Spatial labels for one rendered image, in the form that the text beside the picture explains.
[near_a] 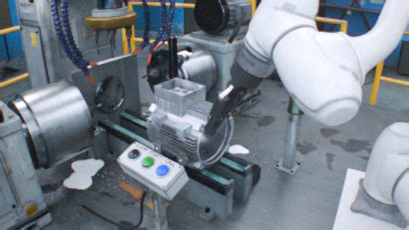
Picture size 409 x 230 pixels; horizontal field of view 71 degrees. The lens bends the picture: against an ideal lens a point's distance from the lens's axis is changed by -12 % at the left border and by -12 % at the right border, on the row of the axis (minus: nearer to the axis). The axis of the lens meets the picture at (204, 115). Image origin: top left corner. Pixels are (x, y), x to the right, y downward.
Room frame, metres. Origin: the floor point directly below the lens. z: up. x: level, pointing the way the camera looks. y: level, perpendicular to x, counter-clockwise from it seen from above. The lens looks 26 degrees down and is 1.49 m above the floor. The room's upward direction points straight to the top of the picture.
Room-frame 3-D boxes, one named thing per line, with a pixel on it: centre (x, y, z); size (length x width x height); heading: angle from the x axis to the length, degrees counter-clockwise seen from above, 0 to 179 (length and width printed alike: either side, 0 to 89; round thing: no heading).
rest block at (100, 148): (1.04, 0.42, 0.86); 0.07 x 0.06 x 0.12; 140
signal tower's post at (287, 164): (0.96, -0.31, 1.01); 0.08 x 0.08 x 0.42; 50
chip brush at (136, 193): (0.79, 0.20, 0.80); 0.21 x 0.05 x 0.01; 54
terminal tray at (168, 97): (0.90, 0.07, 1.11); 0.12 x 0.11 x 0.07; 50
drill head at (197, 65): (1.33, 0.08, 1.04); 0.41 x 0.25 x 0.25; 140
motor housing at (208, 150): (0.87, 0.04, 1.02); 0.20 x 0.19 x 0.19; 50
